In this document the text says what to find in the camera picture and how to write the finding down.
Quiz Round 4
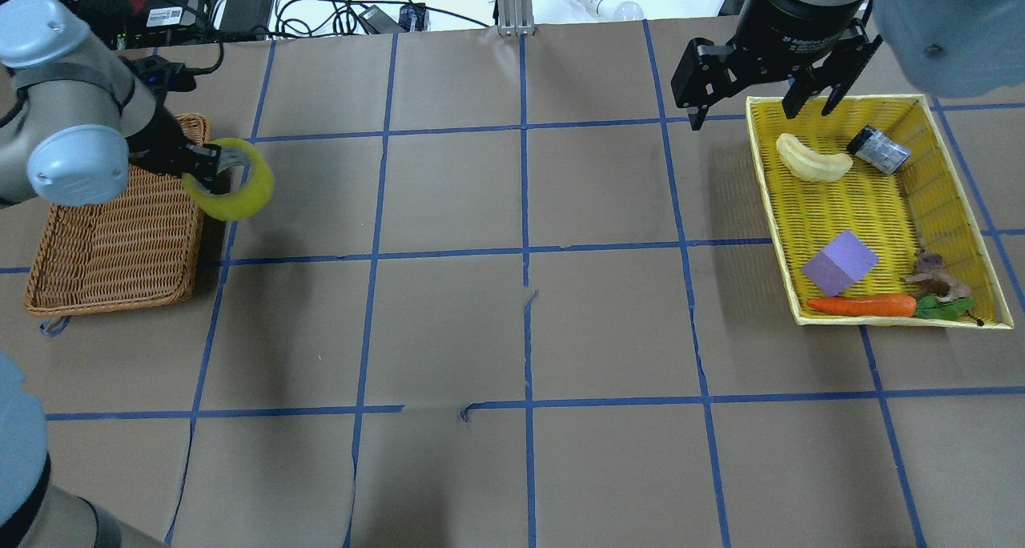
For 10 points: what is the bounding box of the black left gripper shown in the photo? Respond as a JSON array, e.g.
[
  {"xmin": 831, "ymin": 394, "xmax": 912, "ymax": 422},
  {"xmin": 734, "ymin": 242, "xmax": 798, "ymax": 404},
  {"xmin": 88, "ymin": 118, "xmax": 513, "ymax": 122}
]
[{"xmin": 128, "ymin": 109, "xmax": 251, "ymax": 196}]

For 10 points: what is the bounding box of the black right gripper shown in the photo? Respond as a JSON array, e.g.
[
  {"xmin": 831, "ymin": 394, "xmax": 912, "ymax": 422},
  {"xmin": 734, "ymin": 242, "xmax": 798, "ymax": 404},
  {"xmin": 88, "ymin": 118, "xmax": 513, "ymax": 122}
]
[{"xmin": 671, "ymin": 0, "xmax": 883, "ymax": 131}]

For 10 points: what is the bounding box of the yellow tape roll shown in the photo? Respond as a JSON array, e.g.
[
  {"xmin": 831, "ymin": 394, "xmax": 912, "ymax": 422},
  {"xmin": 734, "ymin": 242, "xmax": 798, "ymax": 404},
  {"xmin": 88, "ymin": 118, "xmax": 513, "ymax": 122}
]
[{"xmin": 182, "ymin": 138, "xmax": 275, "ymax": 222}]

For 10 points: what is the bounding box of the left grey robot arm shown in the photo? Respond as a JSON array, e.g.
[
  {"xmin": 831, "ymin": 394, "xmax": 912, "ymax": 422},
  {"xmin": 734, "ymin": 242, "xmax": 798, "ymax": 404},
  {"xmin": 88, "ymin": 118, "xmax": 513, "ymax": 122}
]
[{"xmin": 2, "ymin": 0, "xmax": 275, "ymax": 547}]

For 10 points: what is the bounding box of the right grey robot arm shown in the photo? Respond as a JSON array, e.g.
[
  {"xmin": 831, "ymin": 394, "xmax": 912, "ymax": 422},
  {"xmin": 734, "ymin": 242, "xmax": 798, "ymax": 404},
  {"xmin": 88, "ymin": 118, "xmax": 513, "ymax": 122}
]
[{"xmin": 670, "ymin": 0, "xmax": 1024, "ymax": 131}]

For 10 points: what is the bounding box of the pale croissant bread toy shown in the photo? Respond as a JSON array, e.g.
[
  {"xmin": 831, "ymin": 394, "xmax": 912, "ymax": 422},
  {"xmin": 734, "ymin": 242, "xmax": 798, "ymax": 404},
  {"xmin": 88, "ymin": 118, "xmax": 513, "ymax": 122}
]
[{"xmin": 775, "ymin": 133, "xmax": 854, "ymax": 183}]

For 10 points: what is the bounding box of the brown wicker basket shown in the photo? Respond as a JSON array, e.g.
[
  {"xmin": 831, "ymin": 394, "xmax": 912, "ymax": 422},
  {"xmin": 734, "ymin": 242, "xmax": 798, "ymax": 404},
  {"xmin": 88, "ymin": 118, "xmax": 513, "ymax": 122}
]
[{"xmin": 22, "ymin": 114, "xmax": 212, "ymax": 318}]

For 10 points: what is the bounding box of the small labelled can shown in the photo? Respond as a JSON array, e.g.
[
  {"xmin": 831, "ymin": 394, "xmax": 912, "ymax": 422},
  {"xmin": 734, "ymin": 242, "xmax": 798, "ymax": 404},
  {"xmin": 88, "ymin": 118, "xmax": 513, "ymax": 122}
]
[{"xmin": 846, "ymin": 125, "xmax": 911, "ymax": 176}]

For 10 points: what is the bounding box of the light bulb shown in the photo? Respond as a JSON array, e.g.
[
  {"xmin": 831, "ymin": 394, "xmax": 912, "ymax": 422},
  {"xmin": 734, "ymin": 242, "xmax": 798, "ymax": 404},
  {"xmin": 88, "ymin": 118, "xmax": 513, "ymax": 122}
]
[{"xmin": 575, "ymin": 0, "xmax": 645, "ymax": 22}]

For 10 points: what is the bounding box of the black computer box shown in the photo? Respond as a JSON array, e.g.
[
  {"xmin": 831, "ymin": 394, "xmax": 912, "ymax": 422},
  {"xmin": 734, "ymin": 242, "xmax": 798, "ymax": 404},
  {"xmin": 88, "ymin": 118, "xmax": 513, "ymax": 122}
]
[{"xmin": 62, "ymin": 0, "xmax": 215, "ymax": 50}]

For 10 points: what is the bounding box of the yellow woven tray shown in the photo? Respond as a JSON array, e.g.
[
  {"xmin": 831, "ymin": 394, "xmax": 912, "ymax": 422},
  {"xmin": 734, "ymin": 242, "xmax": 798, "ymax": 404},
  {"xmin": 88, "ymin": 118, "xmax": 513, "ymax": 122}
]
[{"xmin": 746, "ymin": 93, "xmax": 1015, "ymax": 330}]

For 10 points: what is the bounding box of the purple foam cube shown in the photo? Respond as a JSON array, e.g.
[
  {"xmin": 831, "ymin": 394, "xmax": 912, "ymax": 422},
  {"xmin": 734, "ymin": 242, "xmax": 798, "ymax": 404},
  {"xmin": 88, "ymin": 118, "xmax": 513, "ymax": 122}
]
[{"xmin": 801, "ymin": 230, "xmax": 882, "ymax": 296}]

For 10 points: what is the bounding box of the black power adapter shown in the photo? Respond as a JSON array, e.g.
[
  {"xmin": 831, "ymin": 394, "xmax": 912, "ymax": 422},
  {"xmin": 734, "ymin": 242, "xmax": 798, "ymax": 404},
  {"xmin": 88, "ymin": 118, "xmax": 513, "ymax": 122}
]
[{"xmin": 356, "ymin": 3, "xmax": 428, "ymax": 34}]

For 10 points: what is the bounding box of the orange toy carrot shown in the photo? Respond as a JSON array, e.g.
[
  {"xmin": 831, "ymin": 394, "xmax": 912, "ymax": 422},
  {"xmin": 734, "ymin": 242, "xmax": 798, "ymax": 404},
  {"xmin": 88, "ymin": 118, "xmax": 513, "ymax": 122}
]
[{"xmin": 806, "ymin": 295, "xmax": 918, "ymax": 317}]

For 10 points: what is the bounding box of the brown ginger root toy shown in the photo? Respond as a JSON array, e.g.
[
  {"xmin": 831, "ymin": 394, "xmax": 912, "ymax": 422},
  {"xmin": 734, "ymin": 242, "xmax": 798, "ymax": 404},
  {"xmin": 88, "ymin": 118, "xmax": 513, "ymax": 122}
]
[{"xmin": 901, "ymin": 248, "xmax": 973, "ymax": 304}]

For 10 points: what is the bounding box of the green leaf toy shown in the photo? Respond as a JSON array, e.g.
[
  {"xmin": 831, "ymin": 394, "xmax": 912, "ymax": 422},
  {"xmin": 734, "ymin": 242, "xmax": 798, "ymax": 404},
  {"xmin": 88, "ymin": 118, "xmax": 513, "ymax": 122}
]
[{"xmin": 913, "ymin": 295, "xmax": 976, "ymax": 321}]

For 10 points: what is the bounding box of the aluminium frame post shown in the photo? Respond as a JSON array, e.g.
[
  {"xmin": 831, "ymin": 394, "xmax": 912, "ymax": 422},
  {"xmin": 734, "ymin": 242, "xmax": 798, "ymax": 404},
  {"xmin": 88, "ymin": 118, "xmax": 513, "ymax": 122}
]
[{"xmin": 496, "ymin": 0, "xmax": 536, "ymax": 37}]

